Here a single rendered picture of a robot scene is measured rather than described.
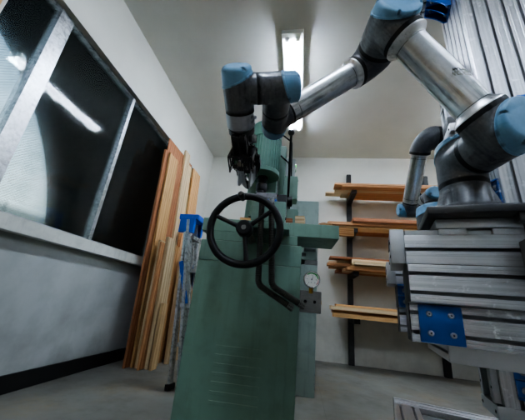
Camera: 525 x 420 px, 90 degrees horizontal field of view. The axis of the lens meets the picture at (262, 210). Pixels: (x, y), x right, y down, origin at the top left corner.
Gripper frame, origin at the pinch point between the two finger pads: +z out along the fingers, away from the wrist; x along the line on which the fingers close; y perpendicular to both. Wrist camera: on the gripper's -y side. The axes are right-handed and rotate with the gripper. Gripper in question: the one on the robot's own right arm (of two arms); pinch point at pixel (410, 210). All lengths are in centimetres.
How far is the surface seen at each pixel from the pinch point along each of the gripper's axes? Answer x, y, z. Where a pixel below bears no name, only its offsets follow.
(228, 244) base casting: -106, 31, -69
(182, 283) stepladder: -159, 39, 4
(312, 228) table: -69, 27, -67
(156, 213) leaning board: -204, -30, 36
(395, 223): 35, -28, 128
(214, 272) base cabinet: -112, 43, -69
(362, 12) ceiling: -12, -149, -33
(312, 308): -73, 59, -70
